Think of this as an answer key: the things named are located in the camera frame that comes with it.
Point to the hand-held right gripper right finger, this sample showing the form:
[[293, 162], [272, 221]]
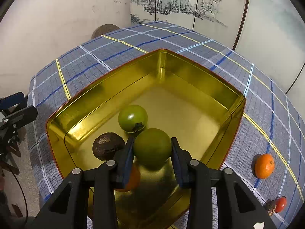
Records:
[[177, 164]]

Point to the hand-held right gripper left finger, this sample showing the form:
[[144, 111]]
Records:
[[127, 162]]

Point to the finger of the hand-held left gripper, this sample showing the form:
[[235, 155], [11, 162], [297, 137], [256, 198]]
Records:
[[10, 100], [21, 118]]

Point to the orange mandarin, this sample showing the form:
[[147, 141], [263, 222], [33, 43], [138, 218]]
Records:
[[264, 166], [134, 177]]

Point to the brown wrinkled passion fruit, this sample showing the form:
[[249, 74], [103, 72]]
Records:
[[270, 207], [108, 146]]

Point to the green tomato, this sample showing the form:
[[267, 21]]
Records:
[[133, 118], [152, 148]]

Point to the red and gold tin box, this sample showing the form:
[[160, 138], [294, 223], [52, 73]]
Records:
[[190, 114]]

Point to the red tomato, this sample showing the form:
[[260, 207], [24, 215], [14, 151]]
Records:
[[281, 204]]

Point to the round brown stool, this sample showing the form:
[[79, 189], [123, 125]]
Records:
[[104, 29]]

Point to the painted landscape folding screen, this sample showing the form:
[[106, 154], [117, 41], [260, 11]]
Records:
[[262, 16]]

